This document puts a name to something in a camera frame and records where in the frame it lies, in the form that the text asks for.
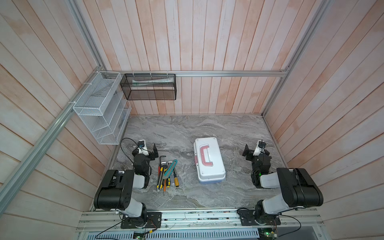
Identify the teal utility knife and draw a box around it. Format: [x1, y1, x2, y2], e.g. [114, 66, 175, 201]
[163, 159, 178, 180]

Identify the white blue plastic toolbox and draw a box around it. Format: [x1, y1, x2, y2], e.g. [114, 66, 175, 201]
[194, 137, 226, 184]

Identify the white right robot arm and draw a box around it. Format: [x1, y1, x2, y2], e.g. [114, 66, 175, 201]
[242, 140, 324, 225]

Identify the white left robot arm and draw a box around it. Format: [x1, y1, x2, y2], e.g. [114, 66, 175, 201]
[94, 140, 159, 228]

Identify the black hex key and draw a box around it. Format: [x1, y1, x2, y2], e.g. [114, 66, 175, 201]
[159, 156, 167, 166]

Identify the yellow black utility knife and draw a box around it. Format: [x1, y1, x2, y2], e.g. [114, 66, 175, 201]
[157, 165, 166, 191]

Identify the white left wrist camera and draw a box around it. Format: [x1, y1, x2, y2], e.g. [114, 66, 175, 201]
[138, 140, 149, 156]

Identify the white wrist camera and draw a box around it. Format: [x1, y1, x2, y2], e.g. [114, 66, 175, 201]
[253, 140, 266, 156]
[138, 140, 149, 156]

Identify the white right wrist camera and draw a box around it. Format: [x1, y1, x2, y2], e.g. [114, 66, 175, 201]
[253, 140, 266, 156]

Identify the orange handled screwdriver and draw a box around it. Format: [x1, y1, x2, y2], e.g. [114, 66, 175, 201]
[163, 178, 168, 195]

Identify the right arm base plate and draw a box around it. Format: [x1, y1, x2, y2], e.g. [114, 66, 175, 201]
[237, 208, 281, 226]

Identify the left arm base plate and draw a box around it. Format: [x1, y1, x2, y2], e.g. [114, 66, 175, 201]
[121, 212, 162, 229]

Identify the white wire mesh shelf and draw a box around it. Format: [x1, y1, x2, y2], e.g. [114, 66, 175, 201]
[73, 71, 132, 145]

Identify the black mesh wall basket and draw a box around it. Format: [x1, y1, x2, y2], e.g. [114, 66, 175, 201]
[120, 73, 177, 101]

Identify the aluminium front rail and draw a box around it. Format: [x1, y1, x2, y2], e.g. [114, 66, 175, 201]
[76, 208, 325, 232]

